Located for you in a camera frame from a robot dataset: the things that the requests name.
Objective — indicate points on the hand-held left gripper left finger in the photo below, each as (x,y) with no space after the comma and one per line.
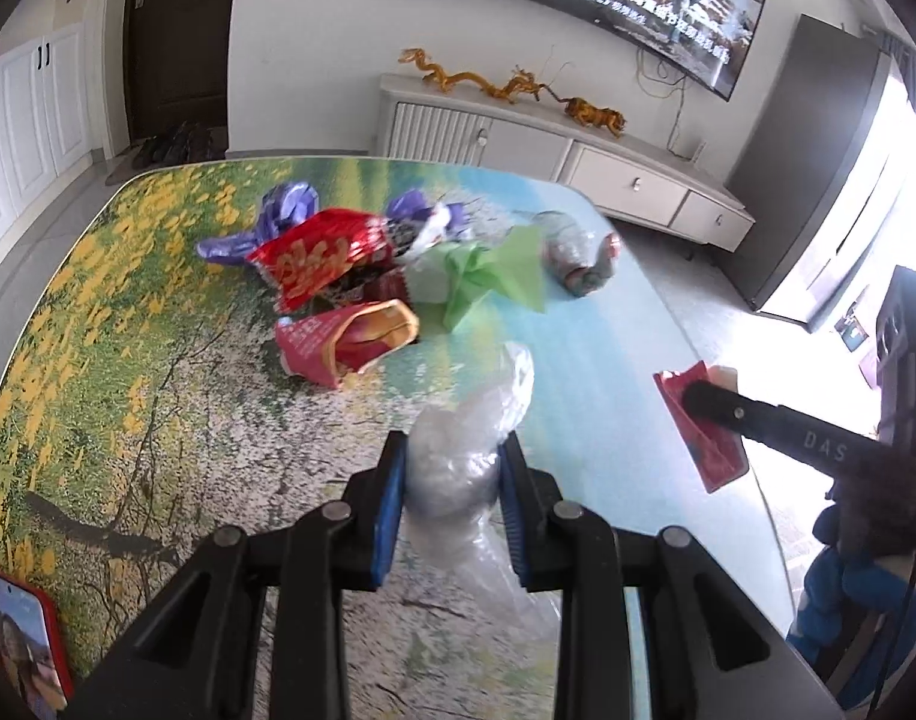
(390,510)

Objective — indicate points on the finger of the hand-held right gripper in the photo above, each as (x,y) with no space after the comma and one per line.
(772,427)

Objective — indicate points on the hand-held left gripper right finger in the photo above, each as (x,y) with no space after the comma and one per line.
(514,510)

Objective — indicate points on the small red paper packet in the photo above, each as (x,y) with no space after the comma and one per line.
(716,457)

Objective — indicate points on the clear plastic bag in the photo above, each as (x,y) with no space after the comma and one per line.
(458,457)

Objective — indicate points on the purple plastic bag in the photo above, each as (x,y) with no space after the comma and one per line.
(278,210)

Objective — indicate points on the purple box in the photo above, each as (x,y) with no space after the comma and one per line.
(868,369)

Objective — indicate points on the open red snack packet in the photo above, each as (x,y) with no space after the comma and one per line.
(330,337)

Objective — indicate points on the person's blue clothing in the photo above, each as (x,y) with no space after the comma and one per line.
(840,615)

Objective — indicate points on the green plastic bag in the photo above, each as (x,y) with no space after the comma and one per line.
(495,274)

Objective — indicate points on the grey partition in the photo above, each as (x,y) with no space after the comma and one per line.
(810,165)

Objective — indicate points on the crushed plastic bottle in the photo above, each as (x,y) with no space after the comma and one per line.
(578,255)

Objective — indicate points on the large red snack packet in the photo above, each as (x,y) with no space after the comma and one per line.
(319,255)

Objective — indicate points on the purple and white plastic wrapper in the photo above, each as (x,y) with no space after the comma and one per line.
(416,210)

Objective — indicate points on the golden tiger figurine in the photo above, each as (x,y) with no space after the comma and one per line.
(596,116)

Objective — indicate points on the white television cabinet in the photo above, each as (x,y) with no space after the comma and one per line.
(533,142)

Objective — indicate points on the red smartphone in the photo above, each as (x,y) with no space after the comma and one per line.
(23,645)

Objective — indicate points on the row of dark shoes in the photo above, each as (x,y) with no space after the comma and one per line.
(173,144)

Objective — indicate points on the golden dragon figurine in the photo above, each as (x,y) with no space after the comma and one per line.
(473,81)

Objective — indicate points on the dark brown door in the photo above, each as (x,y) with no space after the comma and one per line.
(180,37)

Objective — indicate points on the white cupboard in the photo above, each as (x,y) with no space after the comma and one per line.
(30,135)

